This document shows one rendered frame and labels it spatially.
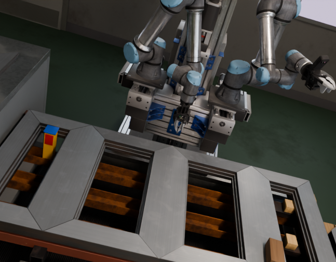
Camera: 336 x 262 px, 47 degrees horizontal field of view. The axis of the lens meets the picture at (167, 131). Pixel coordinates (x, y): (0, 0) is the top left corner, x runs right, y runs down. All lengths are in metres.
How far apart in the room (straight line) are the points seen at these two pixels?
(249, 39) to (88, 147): 3.48
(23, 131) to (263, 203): 1.22
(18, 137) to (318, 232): 1.48
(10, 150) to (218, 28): 1.32
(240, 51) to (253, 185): 3.27
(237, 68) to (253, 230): 0.91
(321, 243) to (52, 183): 1.22
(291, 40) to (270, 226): 3.55
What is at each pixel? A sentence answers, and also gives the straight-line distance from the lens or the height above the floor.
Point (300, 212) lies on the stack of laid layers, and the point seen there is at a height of 0.85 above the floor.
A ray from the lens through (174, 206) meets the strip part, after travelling 1.75.
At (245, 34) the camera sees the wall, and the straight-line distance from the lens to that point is 5.06.
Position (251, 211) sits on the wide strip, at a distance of 1.89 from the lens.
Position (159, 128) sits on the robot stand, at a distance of 2.44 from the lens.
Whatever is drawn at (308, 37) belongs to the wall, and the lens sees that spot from 5.15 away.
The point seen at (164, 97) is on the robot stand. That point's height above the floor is 0.95.
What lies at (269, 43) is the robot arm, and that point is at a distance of 2.07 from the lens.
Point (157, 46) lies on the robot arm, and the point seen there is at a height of 1.24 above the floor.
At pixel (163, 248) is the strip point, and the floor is 0.87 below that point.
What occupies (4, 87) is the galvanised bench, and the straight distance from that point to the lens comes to 1.98.
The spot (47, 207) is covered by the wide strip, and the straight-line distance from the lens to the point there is 1.64.
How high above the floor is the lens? 2.06
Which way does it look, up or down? 33 degrees down
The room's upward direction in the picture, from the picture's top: 17 degrees clockwise
